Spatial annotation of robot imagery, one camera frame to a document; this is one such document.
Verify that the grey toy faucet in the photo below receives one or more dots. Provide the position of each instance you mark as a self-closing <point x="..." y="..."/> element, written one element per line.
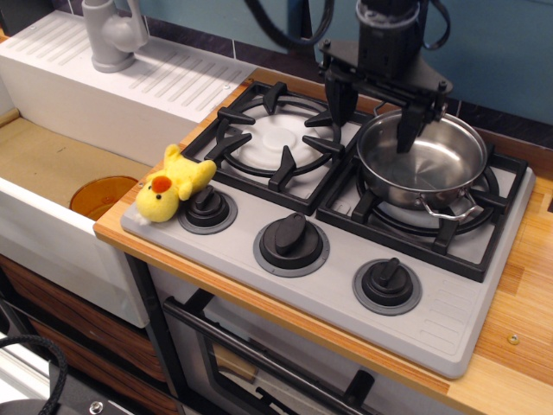
<point x="114" y="39"/>

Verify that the black right burner grate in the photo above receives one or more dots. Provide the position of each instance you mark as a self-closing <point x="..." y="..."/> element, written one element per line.
<point x="466" y="248"/>

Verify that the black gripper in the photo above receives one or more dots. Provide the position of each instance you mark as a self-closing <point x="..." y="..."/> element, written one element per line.
<point x="386" y="62"/>

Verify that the grey toy stove top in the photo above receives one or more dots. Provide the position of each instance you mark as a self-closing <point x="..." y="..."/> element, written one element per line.
<point x="440" y="333"/>

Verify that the white toy sink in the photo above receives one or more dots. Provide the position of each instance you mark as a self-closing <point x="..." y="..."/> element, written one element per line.
<point x="64" y="124"/>

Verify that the black stove knob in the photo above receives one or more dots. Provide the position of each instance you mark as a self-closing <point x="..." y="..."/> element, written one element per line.
<point x="291" y="247"/>
<point x="387" y="287"/>
<point x="208" y="212"/>

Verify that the yellow stuffed duck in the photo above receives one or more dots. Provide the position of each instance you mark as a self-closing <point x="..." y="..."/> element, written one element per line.
<point x="162" y="192"/>

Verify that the black right stove knob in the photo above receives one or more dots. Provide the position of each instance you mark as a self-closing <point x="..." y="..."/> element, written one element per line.
<point x="387" y="287"/>

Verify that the wooden drawer cabinet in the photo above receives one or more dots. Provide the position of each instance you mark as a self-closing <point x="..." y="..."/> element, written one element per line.
<point x="115" y="356"/>

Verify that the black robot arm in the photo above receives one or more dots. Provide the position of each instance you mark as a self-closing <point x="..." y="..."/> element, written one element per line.
<point x="389" y="6"/>

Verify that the oven door with handle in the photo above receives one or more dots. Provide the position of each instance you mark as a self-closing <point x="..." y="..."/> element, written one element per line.
<point x="192" y="314"/>

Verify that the black burner grate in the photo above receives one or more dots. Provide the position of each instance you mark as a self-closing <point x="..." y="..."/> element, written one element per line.
<point x="275" y="147"/>
<point x="466" y="248"/>

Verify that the stainless steel pan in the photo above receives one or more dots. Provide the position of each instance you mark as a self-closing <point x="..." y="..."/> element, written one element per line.
<point x="435" y="175"/>

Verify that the black left stove knob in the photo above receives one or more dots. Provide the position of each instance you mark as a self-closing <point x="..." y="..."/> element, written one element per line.
<point x="208" y="212"/>

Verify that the black middle stove knob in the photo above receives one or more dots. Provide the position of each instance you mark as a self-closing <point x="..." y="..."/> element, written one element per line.
<point x="291" y="247"/>

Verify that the black left burner grate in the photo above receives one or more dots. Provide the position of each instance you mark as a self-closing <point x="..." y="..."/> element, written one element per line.
<point x="275" y="147"/>

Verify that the orange plastic plate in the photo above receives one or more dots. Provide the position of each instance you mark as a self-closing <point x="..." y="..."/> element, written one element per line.
<point x="95" y="198"/>

